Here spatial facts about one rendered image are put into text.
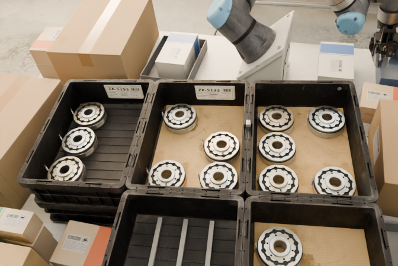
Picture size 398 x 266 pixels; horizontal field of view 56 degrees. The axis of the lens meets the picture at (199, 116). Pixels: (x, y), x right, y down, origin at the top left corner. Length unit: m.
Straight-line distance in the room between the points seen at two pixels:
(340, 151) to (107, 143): 0.69
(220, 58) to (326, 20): 1.61
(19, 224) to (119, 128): 0.40
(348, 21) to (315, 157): 0.40
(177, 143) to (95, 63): 0.50
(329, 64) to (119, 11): 0.85
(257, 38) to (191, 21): 1.83
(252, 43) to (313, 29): 1.69
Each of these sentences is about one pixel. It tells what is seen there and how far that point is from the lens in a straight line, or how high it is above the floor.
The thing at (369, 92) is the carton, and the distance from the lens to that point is 1.40.
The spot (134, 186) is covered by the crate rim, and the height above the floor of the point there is 0.93.
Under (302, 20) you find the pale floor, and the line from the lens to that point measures 3.08.
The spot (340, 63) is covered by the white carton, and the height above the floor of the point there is 0.79.
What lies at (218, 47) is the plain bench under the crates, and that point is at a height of 0.70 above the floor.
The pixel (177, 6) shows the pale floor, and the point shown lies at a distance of 3.35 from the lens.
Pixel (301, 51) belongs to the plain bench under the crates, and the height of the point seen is 0.70.
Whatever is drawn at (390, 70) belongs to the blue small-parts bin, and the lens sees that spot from 1.58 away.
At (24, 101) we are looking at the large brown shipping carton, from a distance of 1.37.
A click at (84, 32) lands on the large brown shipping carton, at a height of 0.90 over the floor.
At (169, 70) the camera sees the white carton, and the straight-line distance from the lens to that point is 1.50.
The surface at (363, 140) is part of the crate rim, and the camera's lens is 1.05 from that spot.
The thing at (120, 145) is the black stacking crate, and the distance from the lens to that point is 1.19.
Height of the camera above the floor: 1.72
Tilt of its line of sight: 48 degrees down
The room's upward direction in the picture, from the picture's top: 9 degrees counter-clockwise
